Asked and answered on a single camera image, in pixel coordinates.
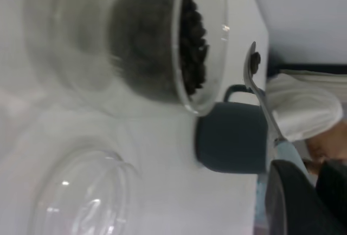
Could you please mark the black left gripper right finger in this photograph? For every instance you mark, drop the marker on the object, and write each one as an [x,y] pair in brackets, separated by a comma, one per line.
[336,191]

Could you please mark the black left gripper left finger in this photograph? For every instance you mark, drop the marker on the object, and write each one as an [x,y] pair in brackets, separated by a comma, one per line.
[290,205]

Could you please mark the dark blue ceramic mug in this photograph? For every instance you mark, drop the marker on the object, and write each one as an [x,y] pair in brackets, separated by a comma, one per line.
[230,137]

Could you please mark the scooped dark coffee beans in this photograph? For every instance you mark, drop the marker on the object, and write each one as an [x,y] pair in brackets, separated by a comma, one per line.
[254,61]

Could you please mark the dark coffee beans pile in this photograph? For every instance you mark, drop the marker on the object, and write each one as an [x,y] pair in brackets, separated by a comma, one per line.
[192,42]

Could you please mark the double-walled clear glass cup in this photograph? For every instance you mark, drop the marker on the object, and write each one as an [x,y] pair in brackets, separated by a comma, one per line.
[81,42]

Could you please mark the white bunched fabric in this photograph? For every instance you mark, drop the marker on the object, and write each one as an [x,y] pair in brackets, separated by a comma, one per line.
[303,105]

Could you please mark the clear round glass saucer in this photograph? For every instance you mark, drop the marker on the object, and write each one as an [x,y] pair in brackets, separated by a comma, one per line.
[81,191]

